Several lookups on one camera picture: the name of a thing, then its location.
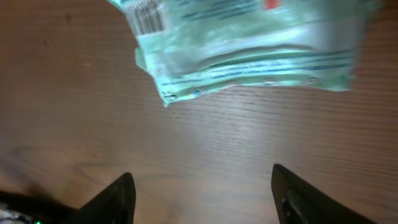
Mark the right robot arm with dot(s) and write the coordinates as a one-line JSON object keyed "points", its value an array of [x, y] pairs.
{"points": [[17, 208]]}

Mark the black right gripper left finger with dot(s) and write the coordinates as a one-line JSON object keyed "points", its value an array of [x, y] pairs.
{"points": [[113, 205]]}

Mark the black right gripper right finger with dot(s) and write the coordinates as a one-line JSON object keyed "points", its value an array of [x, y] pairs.
{"points": [[298, 202]]}

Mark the teal candy wrapper packet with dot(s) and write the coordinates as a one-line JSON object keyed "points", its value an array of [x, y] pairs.
{"points": [[193, 48]]}

